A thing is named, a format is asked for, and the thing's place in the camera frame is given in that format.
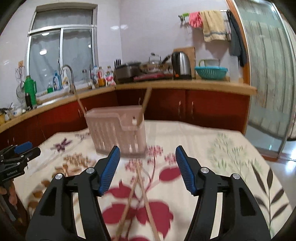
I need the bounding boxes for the wooden chopstick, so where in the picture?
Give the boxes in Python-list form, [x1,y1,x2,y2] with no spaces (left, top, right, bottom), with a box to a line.
[72,85,86,116]
[137,87,152,126]
[114,175,138,241]
[136,162,161,241]

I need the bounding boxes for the steel kitchen faucet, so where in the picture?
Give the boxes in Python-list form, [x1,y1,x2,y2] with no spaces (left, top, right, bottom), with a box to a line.
[60,64,75,94]

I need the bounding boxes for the kitchen window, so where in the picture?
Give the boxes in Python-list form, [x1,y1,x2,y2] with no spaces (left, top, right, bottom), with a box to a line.
[26,2,97,93]

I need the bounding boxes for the person left hand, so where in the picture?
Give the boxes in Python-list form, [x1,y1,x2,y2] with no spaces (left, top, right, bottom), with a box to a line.
[0,179,18,205]

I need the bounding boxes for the black small thermos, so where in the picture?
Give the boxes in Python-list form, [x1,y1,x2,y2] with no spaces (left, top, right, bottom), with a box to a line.
[25,93,33,110]

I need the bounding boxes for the green thermos jug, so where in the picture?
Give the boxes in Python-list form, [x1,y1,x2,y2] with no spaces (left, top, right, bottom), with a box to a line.
[24,75,37,108]

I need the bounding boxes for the wooden chopstick on cloth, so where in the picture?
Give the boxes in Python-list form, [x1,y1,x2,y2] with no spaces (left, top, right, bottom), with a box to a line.
[114,175,138,241]

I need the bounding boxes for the blue detergent bottle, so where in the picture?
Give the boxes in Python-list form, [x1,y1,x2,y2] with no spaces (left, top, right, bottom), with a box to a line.
[53,71,61,91]

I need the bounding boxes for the white spray bottle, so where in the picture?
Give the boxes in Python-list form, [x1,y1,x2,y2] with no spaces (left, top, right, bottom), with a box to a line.
[61,68,69,89]

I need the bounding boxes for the pink perforated utensil basket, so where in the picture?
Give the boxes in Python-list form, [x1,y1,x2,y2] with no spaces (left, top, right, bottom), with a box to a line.
[85,105,147,157]

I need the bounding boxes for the floral white tablecloth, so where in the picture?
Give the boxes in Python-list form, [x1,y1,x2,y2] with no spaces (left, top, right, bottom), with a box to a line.
[14,121,292,240]

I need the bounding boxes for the orange oil bottle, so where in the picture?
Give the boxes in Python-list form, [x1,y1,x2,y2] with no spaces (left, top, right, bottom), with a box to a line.
[97,66,106,87]

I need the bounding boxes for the red lower cabinets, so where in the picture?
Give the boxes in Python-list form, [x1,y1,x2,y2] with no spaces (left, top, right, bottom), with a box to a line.
[1,89,250,149]

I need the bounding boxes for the knife block with knives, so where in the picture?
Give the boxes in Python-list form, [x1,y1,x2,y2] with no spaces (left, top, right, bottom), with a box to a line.
[114,59,121,69]

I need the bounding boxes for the beige countertop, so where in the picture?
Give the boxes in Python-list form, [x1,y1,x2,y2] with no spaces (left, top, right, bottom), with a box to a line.
[1,79,257,132]

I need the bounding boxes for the red induction cooker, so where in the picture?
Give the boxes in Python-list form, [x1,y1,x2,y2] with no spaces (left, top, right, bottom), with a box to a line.
[133,72,173,82]

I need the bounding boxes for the teal plastic colander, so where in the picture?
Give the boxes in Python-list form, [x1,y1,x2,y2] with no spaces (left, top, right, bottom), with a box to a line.
[195,66,228,80]

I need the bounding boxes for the steel wok with lid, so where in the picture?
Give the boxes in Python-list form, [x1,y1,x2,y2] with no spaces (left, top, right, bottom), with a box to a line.
[139,52,172,74]

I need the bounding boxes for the white green mug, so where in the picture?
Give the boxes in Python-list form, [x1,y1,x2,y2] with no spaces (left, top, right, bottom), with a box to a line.
[199,58,220,67]

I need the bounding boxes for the steel electric kettle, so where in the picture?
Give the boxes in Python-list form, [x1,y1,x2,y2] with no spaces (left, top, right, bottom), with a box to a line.
[171,51,192,80]

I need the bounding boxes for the dark grey hanging cloth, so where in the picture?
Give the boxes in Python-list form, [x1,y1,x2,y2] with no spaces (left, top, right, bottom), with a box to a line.
[226,10,248,67]

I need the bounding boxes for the wooden cutting board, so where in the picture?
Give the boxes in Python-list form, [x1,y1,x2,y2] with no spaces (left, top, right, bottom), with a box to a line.
[174,46,196,79]

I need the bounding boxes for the glass sliding door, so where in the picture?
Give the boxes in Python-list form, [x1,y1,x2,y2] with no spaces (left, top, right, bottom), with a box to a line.
[235,1,295,156]

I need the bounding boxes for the yellow hanging towel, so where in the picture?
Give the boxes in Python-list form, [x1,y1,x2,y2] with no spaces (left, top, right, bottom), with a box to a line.
[203,18,227,43]

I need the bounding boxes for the pink rubber glove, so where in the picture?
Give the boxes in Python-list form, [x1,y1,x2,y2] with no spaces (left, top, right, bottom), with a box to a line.
[189,11,203,28]

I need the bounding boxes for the towel rail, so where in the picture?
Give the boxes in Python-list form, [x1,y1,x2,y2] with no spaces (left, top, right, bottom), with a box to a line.
[178,9,228,23]

